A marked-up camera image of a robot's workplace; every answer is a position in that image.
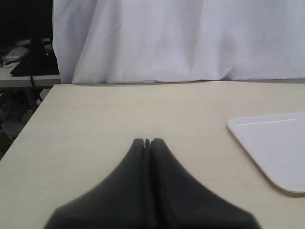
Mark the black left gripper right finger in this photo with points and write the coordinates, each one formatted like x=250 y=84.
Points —
x=182 y=202

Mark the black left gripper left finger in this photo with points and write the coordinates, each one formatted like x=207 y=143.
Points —
x=118 y=202

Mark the white plastic tray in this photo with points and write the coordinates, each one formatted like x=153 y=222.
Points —
x=276 y=144

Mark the white backdrop curtain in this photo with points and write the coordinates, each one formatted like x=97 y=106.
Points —
x=130 y=41

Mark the black monitor stand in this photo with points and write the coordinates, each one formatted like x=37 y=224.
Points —
x=39 y=61

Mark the grey side desk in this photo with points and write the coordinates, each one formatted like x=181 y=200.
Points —
x=8 y=81

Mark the white computer mouse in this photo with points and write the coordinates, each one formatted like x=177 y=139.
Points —
x=16 y=53

